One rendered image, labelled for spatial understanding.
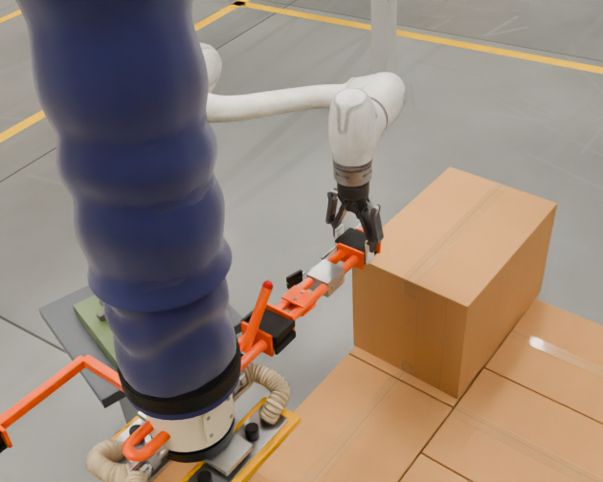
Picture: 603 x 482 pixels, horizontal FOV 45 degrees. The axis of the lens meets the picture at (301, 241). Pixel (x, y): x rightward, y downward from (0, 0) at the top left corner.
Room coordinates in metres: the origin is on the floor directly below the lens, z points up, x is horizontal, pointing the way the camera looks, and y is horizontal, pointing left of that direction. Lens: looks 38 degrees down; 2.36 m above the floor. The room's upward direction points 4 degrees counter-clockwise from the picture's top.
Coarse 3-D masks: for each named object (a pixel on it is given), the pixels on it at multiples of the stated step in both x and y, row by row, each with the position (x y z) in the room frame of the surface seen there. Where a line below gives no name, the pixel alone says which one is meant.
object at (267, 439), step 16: (256, 416) 0.96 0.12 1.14; (288, 416) 0.96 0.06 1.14; (240, 432) 0.92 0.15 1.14; (256, 432) 0.91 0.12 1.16; (272, 432) 0.92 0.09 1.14; (288, 432) 0.93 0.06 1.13; (256, 448) 0.88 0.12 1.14; (272, 448) 0.89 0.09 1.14; (208, 464) 0.85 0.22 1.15; (240, 464) 0.85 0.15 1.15; (256, 464) 0.85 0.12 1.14; (192, 480) 0.82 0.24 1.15; (208, 480) 0.80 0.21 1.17; (224, 480) 0.81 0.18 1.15; (240, 480) 0.81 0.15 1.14
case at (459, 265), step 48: (432, 192) 2.00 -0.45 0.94; (480, 192) 1.98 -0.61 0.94; (384, 240) 1.76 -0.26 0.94; (432, 240) 1.74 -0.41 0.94; (480, 240) 1.73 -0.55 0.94; (528, 240) 1.73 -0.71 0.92; (384, 288) 1.62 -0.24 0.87; (432, 288) 1.53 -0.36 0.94; (480, 288) 1.51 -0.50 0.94; (528, 288) 1.79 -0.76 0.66; (384, 336) 1.62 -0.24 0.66; (432, 336) 1.51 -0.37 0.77; (480, 336) 1.53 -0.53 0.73; (432, 384) 1.50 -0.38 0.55
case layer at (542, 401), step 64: (576, 320) 1.74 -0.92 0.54; (320, 384) 1.54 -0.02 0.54; (384, 384) 1.52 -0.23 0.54; (512, 384) 1.48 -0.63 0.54; (576, 384) 1.46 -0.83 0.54; (320, 448) 1.30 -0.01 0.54; (384, 448) 1.28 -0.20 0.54; (448, 448) 1.27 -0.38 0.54; (512, 448) 1.25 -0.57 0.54; (576, 448) 1.23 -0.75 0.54
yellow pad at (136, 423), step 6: (132, 420) 0.98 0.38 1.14; (138, 420) 0.97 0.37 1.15; (126, 426) 0.96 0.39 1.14; (132, 426) 0.94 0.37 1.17; (138, 426) 0.94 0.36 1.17; (120, 432) 0.95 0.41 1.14; (126, 432) 0.94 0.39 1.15; (132, 432) 0.92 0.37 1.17; (114, 438) 0.93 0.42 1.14; (120, 438) 0.93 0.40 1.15; (126, 438) 0.93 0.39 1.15; (150, 438) 0.92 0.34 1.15; (138, 444) 0.91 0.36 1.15; (144, 444) 0.91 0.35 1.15; (120, 462) 0.87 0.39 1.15; (126, 462) 0.87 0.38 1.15
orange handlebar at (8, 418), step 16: (336, 256) 1.34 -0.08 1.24; (352, 256) 1.34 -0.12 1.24; (304, 288) 1.24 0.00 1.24; (320, 288) 1.23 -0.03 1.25; (288, 304) 1.19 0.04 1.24; (304, 304) 1.17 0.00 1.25; (256, 352) 1.04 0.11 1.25; (64, 368) 1.03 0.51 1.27; (80, 368) 1.04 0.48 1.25; (96, 368) 1.02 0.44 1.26; (48, 384) 0.98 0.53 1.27; (112, 384) 0.99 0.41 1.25; (32, 400) 0.95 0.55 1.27; (0, 416) 0.91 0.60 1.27; (16, 416) 0.91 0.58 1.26; (144, 432) 0.85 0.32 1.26; (160, 432) 0.85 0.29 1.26; (128, 448) 0.82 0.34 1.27; (144, 448) 0.81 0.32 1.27
